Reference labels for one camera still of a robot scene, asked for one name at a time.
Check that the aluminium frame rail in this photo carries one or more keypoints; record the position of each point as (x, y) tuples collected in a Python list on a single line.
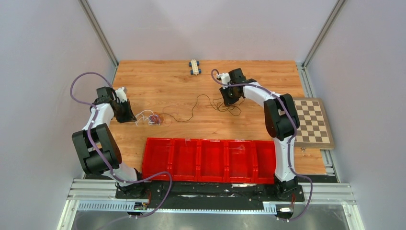
[(323, 193)]

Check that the red bin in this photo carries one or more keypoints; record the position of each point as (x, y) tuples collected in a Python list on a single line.
[(241, 165), (184, 159), (212, 161), (156, 156), (266, 161)]

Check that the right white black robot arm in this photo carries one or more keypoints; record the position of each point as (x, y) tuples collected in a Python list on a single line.
[(281, 121)]

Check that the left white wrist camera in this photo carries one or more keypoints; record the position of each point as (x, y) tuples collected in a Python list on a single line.
[(121, 94)]

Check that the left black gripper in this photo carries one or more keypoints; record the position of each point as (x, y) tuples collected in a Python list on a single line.
[(129, 117)]

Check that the white blue toy car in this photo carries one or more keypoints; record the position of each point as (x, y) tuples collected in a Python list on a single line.
[(194, 65)]

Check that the red bin middle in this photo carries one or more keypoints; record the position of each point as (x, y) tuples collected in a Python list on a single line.
[(212, 161)]

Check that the red bin rightmost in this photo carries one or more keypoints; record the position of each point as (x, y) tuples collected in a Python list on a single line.
[(266, 161)]

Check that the wooden chessboard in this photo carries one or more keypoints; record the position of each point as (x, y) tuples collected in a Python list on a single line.
[(314, 130)]

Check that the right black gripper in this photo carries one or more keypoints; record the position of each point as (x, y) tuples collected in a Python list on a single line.
[(228, 101)]

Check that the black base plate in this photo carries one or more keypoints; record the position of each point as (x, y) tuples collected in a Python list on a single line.
[(191, 195)]

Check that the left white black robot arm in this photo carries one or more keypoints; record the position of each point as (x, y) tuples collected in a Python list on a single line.
[(95, 145)]

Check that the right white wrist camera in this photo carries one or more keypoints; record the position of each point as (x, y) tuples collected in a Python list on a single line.
[(224, 78)]

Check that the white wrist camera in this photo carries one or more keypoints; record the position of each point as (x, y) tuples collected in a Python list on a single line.
[(224, 78), (121, 94)]

